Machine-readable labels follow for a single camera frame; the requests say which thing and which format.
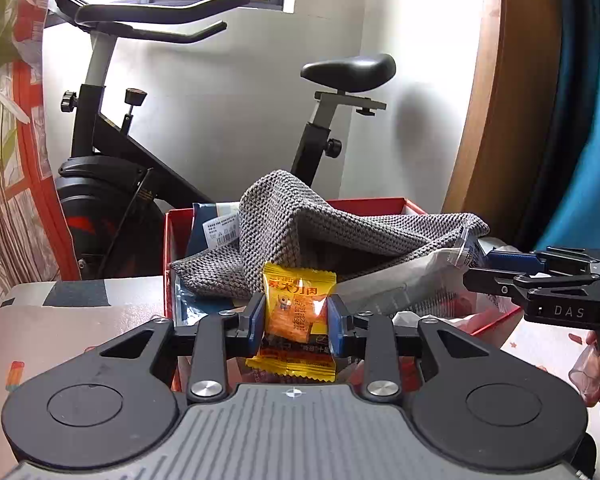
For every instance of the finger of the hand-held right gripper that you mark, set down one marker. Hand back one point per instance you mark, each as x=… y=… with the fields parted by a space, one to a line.
x=510 y=261
x=495 y=282

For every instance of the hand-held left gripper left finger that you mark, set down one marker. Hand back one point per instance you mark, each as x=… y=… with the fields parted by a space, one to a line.
x=252 y=325

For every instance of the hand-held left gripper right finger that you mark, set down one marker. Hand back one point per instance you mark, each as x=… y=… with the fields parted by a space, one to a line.
x=340 y=325

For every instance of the pale pink packet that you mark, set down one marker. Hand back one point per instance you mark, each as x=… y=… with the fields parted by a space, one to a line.
x=480 y=312

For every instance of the yellow snack packet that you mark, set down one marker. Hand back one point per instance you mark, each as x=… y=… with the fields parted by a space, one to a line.
x=295 y=310

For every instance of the clear plastic packet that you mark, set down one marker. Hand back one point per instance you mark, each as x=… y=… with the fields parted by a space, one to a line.
x=405 y=285

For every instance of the blue tissue packet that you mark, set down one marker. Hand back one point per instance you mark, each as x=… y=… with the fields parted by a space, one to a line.
x=199 y=240

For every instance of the grey knit cloth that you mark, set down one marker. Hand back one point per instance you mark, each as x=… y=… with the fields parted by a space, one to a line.
x=290 y=220

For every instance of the red cardboard box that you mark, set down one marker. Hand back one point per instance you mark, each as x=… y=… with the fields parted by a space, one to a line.
x=370 y=206

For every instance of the person's right hand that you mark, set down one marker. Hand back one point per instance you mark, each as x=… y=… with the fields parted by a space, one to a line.
x=592 y=370

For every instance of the blue cloth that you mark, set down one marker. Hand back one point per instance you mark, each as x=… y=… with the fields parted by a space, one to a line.
x=595 y=135

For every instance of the printed tablecloth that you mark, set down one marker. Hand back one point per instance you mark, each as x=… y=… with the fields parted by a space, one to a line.
x=79 y=320

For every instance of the black exercise bike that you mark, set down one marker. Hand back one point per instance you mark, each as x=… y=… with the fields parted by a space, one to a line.
x=109 y=185

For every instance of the printed backdrop cloth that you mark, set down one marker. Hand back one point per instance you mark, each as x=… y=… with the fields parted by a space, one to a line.
x=9 y=135

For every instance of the wooden door frame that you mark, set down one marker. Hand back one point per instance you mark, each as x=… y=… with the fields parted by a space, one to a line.
x=510 y=110

